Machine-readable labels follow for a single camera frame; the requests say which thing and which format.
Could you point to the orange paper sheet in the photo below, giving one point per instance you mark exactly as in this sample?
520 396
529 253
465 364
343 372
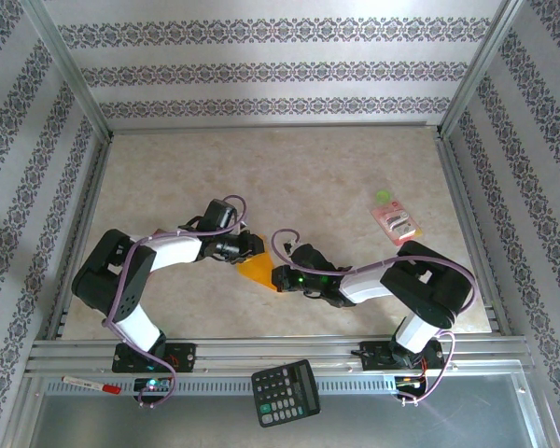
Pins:
259 273

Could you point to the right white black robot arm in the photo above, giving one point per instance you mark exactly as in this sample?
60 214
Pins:
424 289

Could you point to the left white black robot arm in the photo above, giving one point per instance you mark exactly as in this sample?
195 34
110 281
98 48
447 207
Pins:
98 275

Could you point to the grey metal sheet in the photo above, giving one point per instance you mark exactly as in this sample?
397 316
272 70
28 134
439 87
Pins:
401 420

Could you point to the pink blister pack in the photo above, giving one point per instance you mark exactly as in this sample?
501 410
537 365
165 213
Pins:
396 221

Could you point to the black desk calculator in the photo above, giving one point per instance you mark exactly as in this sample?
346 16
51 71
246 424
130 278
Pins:
287 394

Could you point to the small green round cap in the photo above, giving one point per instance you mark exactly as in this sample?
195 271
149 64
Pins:
383 196

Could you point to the controller board with LED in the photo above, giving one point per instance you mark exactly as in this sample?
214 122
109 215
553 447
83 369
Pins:
151 385

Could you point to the white marker with red cap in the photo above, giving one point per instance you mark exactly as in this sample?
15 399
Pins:
86 383

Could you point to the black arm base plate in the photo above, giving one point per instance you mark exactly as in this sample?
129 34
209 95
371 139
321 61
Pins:
182 357
375 357

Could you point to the aluminium cross rail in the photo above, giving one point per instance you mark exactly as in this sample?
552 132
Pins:
275 128

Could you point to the aluminium side rail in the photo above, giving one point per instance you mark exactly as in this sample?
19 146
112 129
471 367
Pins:
81 224
466 219

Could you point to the aluminium frame post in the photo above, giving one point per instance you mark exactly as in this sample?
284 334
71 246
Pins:
480 70
70 70

